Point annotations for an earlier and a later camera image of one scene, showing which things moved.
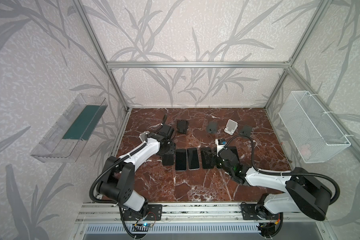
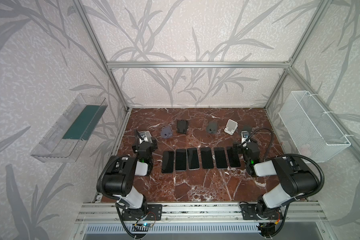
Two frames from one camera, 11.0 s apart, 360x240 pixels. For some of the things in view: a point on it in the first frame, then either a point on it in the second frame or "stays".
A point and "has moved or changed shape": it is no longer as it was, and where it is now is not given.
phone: (167, 159) has moved or changed shape
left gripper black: (168, 149) to (142, 145)
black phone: (234, 150) stays
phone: (207, 157) stays
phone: (181, 161) stays
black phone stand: (193, 161) stays
